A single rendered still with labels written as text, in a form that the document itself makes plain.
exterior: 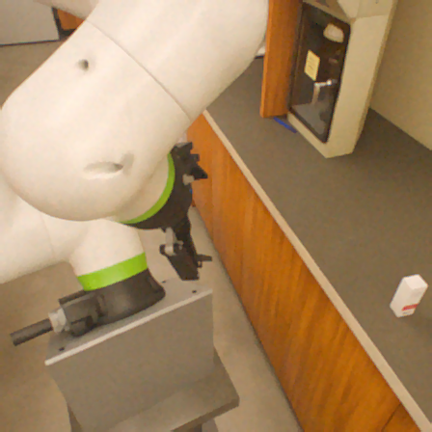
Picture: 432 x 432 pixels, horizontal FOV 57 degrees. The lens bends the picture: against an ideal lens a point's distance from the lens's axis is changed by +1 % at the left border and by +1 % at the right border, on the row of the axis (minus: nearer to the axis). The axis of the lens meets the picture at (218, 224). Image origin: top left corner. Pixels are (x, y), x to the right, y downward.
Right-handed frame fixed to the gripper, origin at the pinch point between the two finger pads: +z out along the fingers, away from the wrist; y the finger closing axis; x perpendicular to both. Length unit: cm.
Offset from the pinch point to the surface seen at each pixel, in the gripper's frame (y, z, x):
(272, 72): -71, 89, 10
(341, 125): -41, 78, 32
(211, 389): 32.1, 22.5, -5.1
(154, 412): 35.1, 17.2, -15.5
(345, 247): 3, 56, 27
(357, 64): -55, 63, 37
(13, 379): 49, 104, -118
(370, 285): 14, 48, 32
